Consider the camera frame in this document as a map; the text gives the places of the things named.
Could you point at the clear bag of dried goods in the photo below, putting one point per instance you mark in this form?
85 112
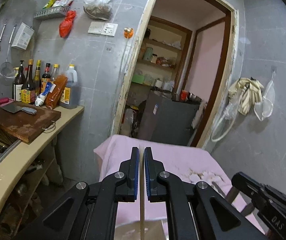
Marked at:
98 9

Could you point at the large dark vinegar jug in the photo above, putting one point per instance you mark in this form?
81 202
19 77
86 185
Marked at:
69 97

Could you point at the white ribbed box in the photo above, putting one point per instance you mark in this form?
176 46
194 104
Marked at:
22 37

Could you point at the pale chopstick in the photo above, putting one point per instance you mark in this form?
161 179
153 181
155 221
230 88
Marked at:
142 192

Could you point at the wooden pantry shelf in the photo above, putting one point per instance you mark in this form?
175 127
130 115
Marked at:
162 55

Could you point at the red plastic bag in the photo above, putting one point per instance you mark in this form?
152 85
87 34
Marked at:
67 24

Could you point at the red cup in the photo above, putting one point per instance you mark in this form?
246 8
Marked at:
183 95

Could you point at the cleaver knife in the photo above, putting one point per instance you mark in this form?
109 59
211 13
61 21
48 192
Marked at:
14 108

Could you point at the wire skimmer strainer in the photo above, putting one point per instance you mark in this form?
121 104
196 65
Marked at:
7 73

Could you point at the dark soy sauce bottle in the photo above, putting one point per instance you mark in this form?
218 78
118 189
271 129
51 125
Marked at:
28 88

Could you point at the pink floral table cloth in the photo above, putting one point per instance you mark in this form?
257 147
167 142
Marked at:
188 163

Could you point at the grey wall shelf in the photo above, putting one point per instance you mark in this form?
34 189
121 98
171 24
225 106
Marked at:
52 12

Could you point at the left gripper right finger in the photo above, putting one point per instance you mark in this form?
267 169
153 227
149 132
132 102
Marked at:
158 181

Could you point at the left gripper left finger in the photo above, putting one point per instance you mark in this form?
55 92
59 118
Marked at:
127 178

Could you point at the orange spice bag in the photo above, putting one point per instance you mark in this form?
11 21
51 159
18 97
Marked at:
56 91

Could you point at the orange wall hook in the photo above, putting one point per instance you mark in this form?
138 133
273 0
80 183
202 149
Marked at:
128 32

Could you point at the beige kitchen counter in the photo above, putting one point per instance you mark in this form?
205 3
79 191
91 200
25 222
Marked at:
16 162

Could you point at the white wall switch socket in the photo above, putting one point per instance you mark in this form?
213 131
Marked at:
102 28

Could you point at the dark grey cabinet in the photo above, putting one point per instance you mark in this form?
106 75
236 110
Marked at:
167 121

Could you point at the wooden cutting board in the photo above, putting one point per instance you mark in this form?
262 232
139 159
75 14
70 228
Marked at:
27 127

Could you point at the white plastic utensil caddy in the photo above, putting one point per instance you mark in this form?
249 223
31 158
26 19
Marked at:
150 229

